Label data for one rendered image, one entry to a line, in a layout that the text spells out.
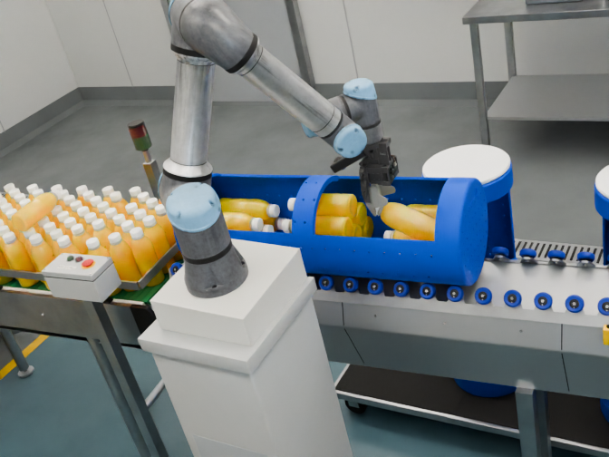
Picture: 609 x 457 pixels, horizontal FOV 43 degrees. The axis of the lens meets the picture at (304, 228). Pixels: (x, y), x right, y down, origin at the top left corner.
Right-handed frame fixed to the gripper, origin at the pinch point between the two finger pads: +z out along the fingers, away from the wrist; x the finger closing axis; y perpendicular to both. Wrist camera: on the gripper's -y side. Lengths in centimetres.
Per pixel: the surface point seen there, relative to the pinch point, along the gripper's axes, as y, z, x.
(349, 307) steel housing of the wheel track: -10.5, 29.3, -7.3
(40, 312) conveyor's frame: -124, 36, -18
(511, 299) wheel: 35.4, 22.3, -6.4
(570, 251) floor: 23, 119, 156
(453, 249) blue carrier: 23.0, 6.2, -8.9
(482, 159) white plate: 14, 15, 56
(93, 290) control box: -81, 14, -29
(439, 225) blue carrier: 19.3, 0.8, -6.2
